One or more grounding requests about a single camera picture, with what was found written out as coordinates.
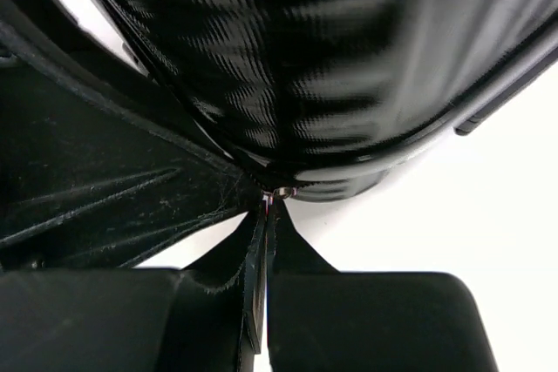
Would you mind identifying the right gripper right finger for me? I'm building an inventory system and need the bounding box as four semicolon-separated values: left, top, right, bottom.
266;200;497;371

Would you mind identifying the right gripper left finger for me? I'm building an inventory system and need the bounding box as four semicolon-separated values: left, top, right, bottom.
1;210;267;371

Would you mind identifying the black hard-shell suitcase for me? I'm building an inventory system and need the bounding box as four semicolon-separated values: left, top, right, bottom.
1;0;557;271

